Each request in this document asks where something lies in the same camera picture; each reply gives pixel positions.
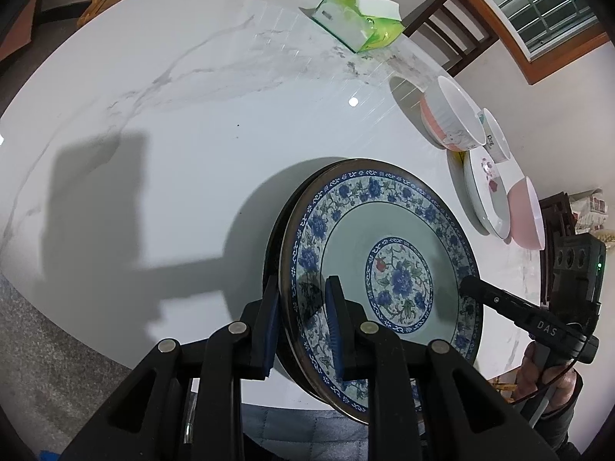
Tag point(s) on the small white bowl blue band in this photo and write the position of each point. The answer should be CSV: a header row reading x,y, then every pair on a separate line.
x,y
495,139

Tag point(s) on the person's right hand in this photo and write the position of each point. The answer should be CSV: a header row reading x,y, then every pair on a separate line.
x,y
533,379

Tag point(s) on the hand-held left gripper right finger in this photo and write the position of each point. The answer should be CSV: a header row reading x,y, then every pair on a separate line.
x,y
334,326

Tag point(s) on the plain pink bowl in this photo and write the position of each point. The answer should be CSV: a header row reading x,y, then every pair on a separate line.
x,y
523,211

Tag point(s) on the dark-rimmed plate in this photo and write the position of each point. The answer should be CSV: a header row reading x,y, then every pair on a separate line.
x,y
276,230

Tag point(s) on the pink ribbed bowl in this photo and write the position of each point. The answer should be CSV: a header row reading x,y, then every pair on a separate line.
x,y
456,105

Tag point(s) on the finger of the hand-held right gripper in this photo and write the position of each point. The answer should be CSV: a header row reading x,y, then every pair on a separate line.
x,y
480,288

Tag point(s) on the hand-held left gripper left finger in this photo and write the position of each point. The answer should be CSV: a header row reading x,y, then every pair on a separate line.
x,y
270,326

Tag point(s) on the printed plastic bag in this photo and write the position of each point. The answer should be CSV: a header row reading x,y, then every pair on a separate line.
x,y
593,209

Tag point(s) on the blue floral plate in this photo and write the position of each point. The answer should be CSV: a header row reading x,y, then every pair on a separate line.
x,y
346,230

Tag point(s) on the dark wooden chair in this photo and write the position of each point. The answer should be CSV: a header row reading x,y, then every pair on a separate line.
x,y
557,216
427,12

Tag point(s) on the person's right forearm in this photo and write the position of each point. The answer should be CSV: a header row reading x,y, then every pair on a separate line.
x,y
557,434

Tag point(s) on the white plate floral print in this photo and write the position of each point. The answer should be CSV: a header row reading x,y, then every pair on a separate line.
x,y
483,187

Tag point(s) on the green tissue box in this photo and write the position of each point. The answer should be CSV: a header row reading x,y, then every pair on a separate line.
x,y
346,24

